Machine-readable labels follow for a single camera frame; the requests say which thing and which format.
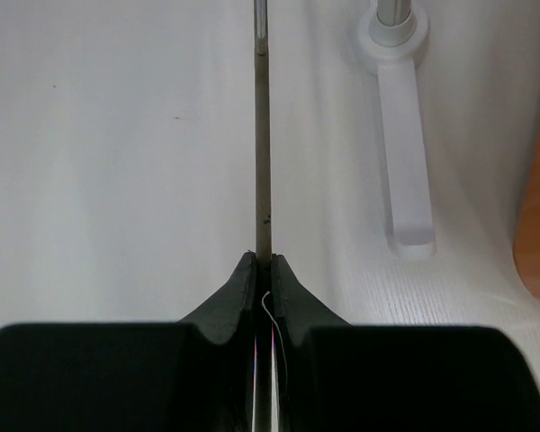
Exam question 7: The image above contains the white and steel clothes rack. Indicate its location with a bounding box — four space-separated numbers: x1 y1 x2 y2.
356 1 436 260

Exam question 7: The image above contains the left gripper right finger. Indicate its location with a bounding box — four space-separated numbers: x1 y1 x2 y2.
272 256 540 431

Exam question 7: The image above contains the grey hanger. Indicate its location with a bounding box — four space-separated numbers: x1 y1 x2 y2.
254 0 272 431

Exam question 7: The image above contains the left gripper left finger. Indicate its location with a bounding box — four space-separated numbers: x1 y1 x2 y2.
0 252 257 431

